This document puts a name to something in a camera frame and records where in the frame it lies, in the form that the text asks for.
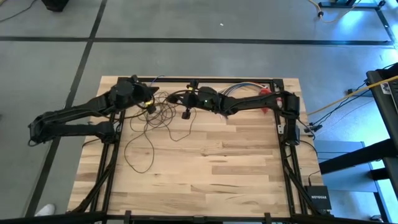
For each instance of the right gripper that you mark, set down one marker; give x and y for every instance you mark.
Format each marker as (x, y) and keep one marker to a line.
(205, 99)

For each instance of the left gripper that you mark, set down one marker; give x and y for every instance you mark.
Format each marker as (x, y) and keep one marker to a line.
(127, 93)

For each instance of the black plastic spool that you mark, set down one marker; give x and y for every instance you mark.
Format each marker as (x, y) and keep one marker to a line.
(171, 99)

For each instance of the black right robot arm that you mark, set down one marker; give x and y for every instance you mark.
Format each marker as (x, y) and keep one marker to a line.
(258, 101)

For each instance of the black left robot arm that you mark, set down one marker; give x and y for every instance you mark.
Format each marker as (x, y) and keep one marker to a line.
(71, 119)

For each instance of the red tape dispenser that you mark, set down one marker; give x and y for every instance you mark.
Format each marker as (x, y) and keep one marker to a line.
(265, 91)

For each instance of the black overhead gantry bar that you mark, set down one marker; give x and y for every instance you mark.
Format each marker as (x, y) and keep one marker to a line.
(199, 219)

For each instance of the person's foot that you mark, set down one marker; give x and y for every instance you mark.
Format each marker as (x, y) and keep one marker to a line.
(46, 210)

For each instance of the black Netgear box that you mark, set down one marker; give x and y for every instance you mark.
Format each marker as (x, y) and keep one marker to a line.
(317, 197)

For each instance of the black leg desk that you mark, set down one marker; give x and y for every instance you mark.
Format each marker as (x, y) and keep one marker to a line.
(345, 3)
(385, 102)

